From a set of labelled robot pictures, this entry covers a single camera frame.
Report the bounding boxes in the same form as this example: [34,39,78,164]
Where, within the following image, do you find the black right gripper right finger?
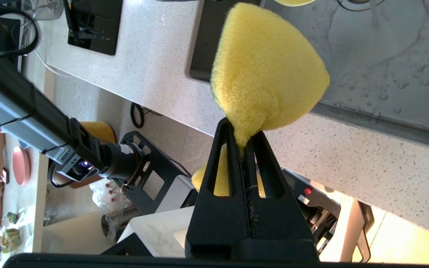
[244,130,318,261]

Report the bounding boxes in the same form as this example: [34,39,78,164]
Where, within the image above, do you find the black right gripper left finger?
[185,117,252,260]

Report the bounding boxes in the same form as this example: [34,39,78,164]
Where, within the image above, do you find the yellow green sponge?
[191,2,331,198]

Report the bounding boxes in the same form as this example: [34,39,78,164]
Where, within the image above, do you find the yellow plastic bowl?
[273,0,317,7]

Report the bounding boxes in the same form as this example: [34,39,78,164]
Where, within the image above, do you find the stainless steel sink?
[188,0,429,150]

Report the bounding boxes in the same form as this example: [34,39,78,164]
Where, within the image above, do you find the green food packets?
[0,211,33,255]

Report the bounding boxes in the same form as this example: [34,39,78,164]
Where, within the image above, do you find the salmon pink round plate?
[12,146,32,186]

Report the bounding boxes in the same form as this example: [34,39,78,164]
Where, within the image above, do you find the black induction cooktop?
[67,0,123,57]

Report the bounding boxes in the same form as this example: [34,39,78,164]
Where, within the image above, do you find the running water stream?
[370,0,382,26]

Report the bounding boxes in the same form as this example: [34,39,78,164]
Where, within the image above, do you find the round metal drain strainer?
[337,0,387,12]

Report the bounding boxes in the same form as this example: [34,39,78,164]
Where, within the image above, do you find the clear glass bowl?
[31,0,65,21]

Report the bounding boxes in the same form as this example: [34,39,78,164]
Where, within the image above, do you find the black perforated chassis frame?
[119,130,193,217]

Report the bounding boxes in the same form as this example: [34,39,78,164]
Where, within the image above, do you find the black coiled floor cable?
[130,102,163,129]

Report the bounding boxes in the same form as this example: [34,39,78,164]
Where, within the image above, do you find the thin white cable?
[32,47,74,77]

